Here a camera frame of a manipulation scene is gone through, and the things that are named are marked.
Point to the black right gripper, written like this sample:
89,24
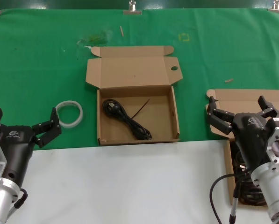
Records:
251,140

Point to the thin wooden stick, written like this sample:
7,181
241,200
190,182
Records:
122,30

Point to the green table cloth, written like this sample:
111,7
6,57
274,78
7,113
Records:
36,58

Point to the small wood chip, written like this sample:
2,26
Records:
229,80

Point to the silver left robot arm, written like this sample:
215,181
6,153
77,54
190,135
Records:
1,200

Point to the clear tape roll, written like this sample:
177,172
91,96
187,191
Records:
69,102

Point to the open cardboard box round hole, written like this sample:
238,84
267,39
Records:
130,70

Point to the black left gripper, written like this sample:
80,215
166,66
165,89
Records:
17,149

